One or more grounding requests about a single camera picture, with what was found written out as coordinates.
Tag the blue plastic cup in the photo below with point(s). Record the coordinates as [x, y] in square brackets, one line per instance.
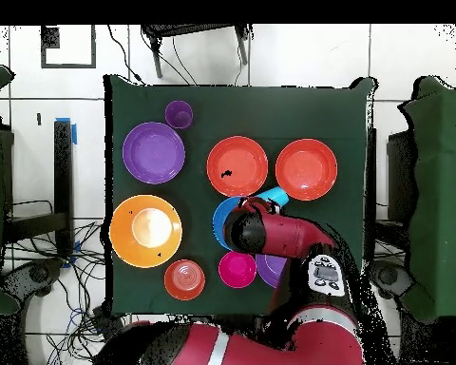
[277, 195]

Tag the wide red-orange bowl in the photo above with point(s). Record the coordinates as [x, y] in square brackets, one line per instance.
[306, 169]
[243, 159]

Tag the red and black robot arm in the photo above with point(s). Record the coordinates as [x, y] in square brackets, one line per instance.
[296, 235]

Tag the blue plastic bowl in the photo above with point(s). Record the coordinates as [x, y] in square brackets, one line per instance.
[218, 224]

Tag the purple plastic bowl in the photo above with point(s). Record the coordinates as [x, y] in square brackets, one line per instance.
[269, 270]
[153, 153]

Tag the pink plastic bowl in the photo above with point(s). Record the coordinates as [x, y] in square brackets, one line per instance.
[237, 269]

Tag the dark green tablecloth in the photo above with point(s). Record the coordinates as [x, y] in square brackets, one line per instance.
[250, 114]

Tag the small deep orange bowl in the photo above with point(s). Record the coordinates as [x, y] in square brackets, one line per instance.
[184, 280]

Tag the purple plastic cup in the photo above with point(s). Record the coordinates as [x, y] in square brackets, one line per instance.
[178, 114]

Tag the large yellow-orange bowl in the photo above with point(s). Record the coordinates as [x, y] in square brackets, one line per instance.
[121, 232]

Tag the black power brick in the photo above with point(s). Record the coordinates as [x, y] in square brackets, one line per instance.
[106, 319]

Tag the black metal chair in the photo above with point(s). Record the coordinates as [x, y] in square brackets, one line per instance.
[190, 29]

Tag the blue tape strip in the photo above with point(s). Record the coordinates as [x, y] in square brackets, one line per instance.
[74, 135]

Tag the black table frame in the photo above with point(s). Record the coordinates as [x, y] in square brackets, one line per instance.
[62, 171]

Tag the black square frame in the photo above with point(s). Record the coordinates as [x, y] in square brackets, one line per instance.
[49, 38]

